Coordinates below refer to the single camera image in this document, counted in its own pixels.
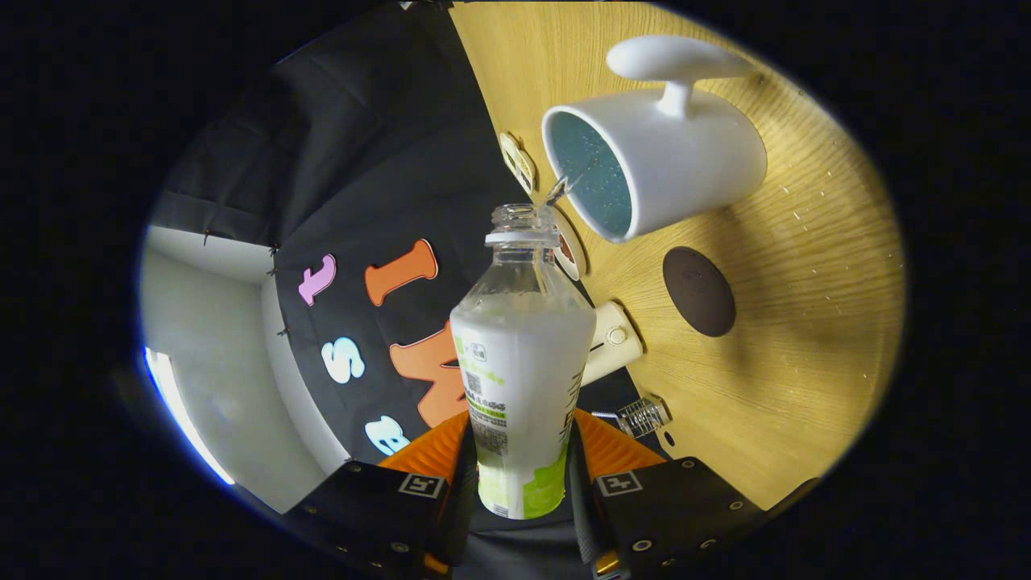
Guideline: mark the clear juice bottle green label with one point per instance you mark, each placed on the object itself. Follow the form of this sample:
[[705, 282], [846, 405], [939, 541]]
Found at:
[[523, 362]]

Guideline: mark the white round plate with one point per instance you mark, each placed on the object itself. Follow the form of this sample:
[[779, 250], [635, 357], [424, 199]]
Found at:
[[573, 254]]

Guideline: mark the dark brown round coaster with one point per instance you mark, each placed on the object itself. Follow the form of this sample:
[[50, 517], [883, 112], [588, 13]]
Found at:
[[699, 292]]

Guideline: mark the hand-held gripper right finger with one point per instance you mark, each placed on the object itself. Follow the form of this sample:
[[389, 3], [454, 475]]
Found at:
[[584, 507]]

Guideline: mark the ceiling light panel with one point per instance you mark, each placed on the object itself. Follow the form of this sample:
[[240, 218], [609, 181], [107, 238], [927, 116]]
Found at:
[[185, 419]]

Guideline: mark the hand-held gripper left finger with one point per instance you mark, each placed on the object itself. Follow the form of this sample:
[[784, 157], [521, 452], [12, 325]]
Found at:
[[461, 499]]

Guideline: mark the white toaster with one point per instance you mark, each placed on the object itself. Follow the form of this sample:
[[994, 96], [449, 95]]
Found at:
[[616, 342]]

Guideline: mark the wooden table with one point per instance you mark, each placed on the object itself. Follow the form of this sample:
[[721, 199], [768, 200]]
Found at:
[[789, 362]]

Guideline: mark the metal spoon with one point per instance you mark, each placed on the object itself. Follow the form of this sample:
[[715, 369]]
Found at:
[[604, 415]]

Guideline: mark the black backdrop cloth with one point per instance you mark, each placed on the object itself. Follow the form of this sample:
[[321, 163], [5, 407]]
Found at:
[[362, 145]]

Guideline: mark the white divided dish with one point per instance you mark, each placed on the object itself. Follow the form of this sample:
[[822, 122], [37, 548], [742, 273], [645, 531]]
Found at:
[[517, 161]]

